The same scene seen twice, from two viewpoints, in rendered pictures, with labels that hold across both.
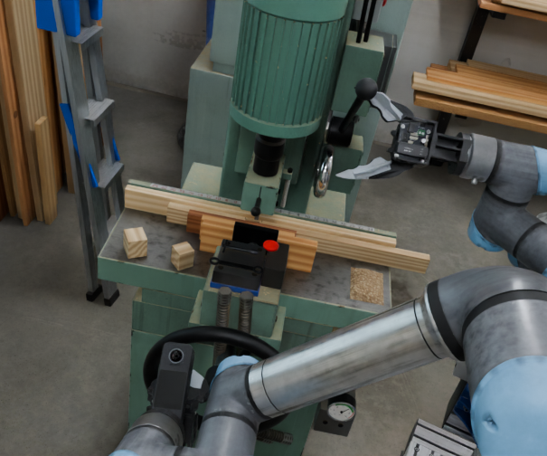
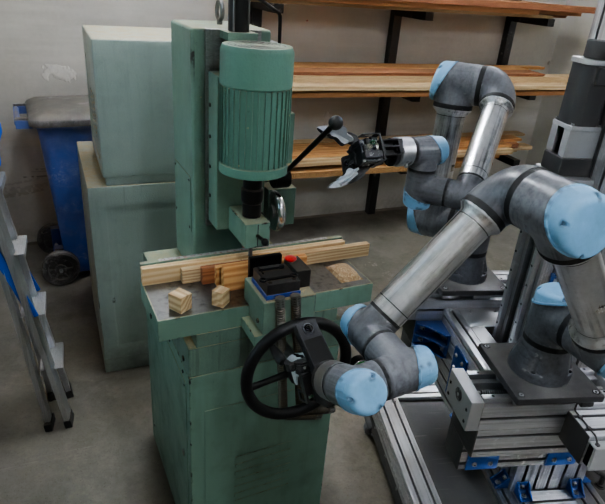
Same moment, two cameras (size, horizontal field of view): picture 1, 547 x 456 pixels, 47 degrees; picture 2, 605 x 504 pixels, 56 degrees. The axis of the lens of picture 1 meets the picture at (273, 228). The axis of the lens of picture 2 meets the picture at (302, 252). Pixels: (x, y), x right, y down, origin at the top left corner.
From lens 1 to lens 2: 0.60 m
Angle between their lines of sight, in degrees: 26
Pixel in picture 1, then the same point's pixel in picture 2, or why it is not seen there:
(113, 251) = (165, 313)
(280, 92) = (269, 145)
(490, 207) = (418, 180)
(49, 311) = (15, 456)
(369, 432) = (333, 418)
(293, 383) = (412, 292)
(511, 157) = (423, 143)
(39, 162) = not seen: outside the picture
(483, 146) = (406, 141)
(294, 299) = not seen: hidden behind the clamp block
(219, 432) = (386, 341)
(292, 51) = (273, 113)
